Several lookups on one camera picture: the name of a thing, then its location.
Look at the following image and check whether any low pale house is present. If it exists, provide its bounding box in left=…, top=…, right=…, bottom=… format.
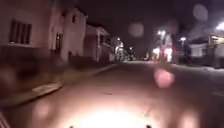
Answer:
left=83, top=23, right=116, bottom=64

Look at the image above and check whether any dark asphalt road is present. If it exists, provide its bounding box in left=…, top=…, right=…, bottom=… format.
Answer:
left=5, top=60, right=224, bottom=128

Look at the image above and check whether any tall pale house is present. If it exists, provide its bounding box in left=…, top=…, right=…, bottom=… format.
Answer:
left=49, top=3, right=88, bottom=63

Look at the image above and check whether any street lamp pole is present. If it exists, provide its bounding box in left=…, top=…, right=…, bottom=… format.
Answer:
left=157, top=29, right=168, bottom=63

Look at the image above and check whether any pale concrete kerb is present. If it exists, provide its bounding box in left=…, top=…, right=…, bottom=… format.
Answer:
left=0, top=63, right=118, bottom=108

